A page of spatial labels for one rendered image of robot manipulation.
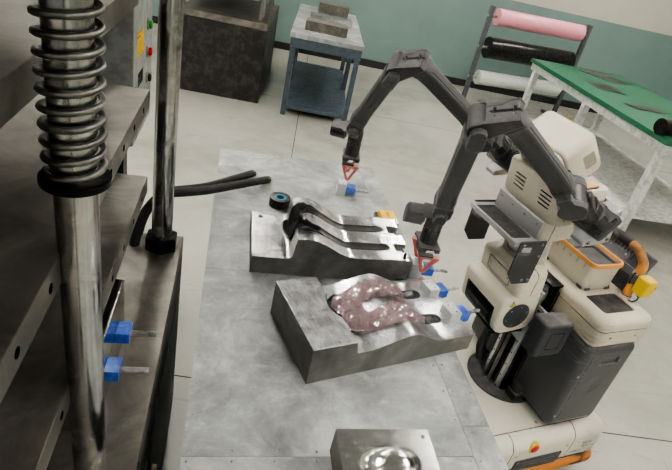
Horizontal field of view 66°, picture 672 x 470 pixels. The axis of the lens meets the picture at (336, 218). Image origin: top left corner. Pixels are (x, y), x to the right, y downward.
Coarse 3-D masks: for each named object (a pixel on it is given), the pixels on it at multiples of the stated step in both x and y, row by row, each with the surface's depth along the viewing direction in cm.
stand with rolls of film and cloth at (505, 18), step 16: (496, 16) 635; (512, 16) 632; (528, 16) 639; (544, 32) 653; (560, 32) 655; (576, 32) 660; (480, 48) 651; (496, 48) 645; (512, 48) 651; (528, 48) 657; (544, 48) 666; (528, 64) 672; (576, 64) 692; (480, 80) 667; (496, 80) 672; (512, 80) 678; (528, 80) 686; (544, 80) 698; (464, 96) 681; (560, 96) 713; (544, 112) 742
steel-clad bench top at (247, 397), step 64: (256, 192) 200; (320, 192) 211; (256, 320) 139; (192, 384) 117; (256, 384) 120; (320, 384) 124; (384, 384) 128; (448, 384) 133; (192, 448) 103; (256, 448) 106; (320, 448) 109; (448, 448) 116
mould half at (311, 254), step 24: (264, 216) 174; (288, 216) 174; (312, 216) 166; (336, 216) 179; (360, 216) 182; (264, 240) 162; (288, 240) 165; (312, 240) 154; (360, 240) 169; (384, 240) 171; (264, 264) 156; (288, 264) 157; (312, 264) 158; (336, 264) 159; (360, 264) 161; (384, 264) 162; (408, 264) 163
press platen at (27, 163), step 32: (128, 96) 126; (0, 128) 98; (32, 128) 101; (128, 128) 110; (0, 160) 88; (32, 160) 91; (0, 192) 80; (32, 192) 82; (0, 224) 74; (32, 224) 75; (0, 256) 68; (32, 256) 69; (0, 288) 63; (32, 288) 64; (0, 320) 59; (32, 320) 62; (0, 352) 55; (0, 384) 55
